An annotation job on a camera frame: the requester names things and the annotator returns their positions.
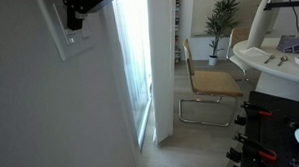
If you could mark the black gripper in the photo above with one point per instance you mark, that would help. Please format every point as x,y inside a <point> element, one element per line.
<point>80,2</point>

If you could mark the white glass patio door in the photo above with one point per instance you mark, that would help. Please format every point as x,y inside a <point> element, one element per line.
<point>137,60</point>

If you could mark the bookshelf with books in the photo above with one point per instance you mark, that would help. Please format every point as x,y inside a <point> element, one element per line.
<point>177,25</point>

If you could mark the white plant pot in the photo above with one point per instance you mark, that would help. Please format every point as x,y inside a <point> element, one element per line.
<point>213,60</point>

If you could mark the green potted palm plant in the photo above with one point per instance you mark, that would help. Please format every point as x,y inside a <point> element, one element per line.
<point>220,17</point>

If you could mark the tan woven cantilever chair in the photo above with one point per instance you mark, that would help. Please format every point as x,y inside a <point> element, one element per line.
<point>213,83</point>

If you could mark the white seat dining chair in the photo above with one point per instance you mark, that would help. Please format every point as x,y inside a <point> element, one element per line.
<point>240,62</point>

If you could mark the white napkin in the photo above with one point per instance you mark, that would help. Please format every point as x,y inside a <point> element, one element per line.
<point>255,53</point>

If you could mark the white tapered stand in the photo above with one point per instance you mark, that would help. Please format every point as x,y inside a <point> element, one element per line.
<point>262,26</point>

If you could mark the metal fork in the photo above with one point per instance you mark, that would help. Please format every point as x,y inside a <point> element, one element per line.
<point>269,59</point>

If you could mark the metal spoon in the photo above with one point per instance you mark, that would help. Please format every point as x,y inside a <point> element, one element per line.
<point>282,60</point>

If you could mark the white round table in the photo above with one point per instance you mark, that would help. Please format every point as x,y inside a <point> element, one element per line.
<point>279,79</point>

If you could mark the purple patterned box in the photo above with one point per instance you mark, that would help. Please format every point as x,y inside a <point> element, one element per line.
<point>293,44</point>

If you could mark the black robot table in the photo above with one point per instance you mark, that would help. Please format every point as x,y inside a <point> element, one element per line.
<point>278,132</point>

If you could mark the white switch with dark window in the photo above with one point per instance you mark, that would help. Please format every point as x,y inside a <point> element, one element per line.
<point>78,37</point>

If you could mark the white double switch plate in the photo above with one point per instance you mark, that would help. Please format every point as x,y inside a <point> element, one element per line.
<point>51,37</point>

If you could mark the white door frame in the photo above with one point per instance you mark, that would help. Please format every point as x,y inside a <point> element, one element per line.
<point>123,94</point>

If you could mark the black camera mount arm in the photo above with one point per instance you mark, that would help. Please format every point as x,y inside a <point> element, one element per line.
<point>287,4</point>

